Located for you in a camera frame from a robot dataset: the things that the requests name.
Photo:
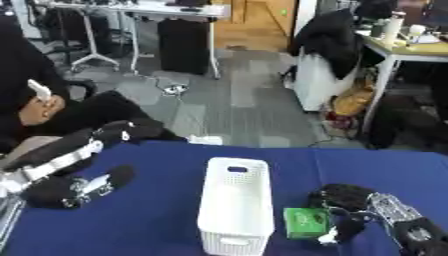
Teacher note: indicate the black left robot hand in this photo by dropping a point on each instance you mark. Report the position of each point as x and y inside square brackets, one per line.
[64, 195]

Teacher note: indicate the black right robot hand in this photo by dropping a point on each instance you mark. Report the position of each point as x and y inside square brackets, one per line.
[344, 196]

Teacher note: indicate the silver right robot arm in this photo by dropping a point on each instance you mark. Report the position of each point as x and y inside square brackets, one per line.
[402, 213]

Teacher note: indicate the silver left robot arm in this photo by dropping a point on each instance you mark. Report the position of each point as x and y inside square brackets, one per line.
[9, 206]

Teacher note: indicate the small green box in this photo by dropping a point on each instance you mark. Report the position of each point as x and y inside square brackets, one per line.
[303, 223]

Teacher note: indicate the person's hand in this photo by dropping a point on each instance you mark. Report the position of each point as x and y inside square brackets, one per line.
[41, 111]

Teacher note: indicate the black bag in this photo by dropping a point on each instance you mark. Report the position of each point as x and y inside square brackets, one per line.
[405, 123]

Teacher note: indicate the yellow bag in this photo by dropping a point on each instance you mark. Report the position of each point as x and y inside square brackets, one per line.
[353, 100]

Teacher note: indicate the white perforated plastic basket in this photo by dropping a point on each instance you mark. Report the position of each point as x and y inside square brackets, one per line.
[236, 203]

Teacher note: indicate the white handheld controller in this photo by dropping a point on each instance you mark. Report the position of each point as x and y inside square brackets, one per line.
[39, 89]

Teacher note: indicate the person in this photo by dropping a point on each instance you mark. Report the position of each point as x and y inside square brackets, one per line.
[23, 63]

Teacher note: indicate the white shoe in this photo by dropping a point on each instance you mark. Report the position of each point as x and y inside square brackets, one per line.
[205, 139]

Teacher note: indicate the white power strip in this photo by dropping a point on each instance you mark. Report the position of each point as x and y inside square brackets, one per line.
[175, 89]

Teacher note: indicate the black jacket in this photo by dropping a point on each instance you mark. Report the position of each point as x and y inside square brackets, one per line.
[329, 40]

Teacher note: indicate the wood top desk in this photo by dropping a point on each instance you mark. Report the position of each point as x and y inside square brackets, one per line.
[408, 51]

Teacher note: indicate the white bottle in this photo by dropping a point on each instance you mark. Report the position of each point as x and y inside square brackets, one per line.
[393, 30]

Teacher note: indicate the black cabinet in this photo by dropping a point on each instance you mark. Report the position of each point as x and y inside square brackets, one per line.
[183, 46]

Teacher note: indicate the white desk with metal legs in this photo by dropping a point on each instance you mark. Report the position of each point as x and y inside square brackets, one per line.
[151, 8]

